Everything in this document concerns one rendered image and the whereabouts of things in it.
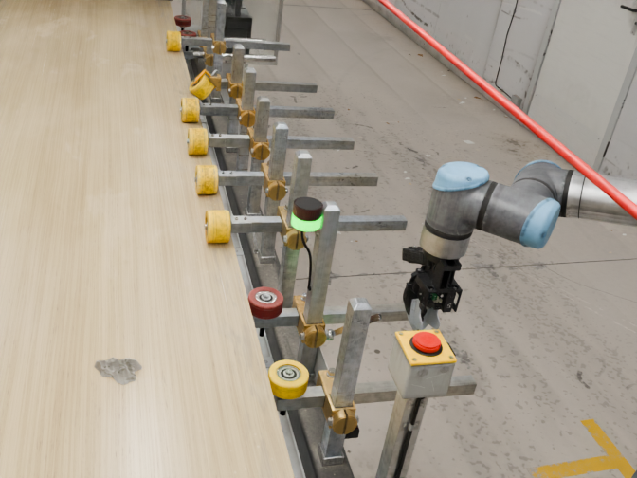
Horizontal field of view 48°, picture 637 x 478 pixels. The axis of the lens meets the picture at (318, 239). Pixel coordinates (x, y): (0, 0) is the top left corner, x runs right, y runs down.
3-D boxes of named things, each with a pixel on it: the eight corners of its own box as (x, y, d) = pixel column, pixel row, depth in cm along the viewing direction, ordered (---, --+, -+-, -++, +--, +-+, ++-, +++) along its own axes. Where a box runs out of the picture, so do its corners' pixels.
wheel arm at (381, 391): (466, 387, 158) (471, 372, 155) (473, 397, 155) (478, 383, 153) (272, 402, 146) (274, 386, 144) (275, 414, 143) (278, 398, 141)
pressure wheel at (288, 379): (276, 394, 150) (282, 352, 145) (309, 410, 148) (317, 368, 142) (255, 416, 144) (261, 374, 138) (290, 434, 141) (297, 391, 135)
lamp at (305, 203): (306, 282, 160) (319, 196, 149) (312, 297, 155) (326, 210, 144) (281, 283, 158) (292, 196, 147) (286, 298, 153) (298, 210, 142)
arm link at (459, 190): (486, 186, 122) (430, 168, 125) (468, 248, 128) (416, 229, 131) (499, 167, 129) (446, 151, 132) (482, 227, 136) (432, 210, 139)
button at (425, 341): (432, 339, 105) (435, 329, 104) (443, 357, 102) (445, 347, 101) (407, 340, 104) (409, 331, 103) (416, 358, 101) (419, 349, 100)
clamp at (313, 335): (311, 311, 173) (314, 294, 170) (325, 348, 162) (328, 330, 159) (288, 312, 171) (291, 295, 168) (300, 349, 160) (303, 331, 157)
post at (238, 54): (233, 166, 278) (243, 43, 254) (234, 170, 276) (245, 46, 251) (225, 165, 277) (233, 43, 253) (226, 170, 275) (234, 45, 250)
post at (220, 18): (218, 109, 318) (225, -1, 293) (219, 113, 315) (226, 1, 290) (209, 109, 317) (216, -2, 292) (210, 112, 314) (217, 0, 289)
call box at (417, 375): (427, 368, 110) (439, 328, 106) (445, 400, 105) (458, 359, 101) (385, 371, 108) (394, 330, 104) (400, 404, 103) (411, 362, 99)
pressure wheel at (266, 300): (275, 323, 171) (280, 284, 165) (282, 345, 164) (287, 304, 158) (242, 324, 168) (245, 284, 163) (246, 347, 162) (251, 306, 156)
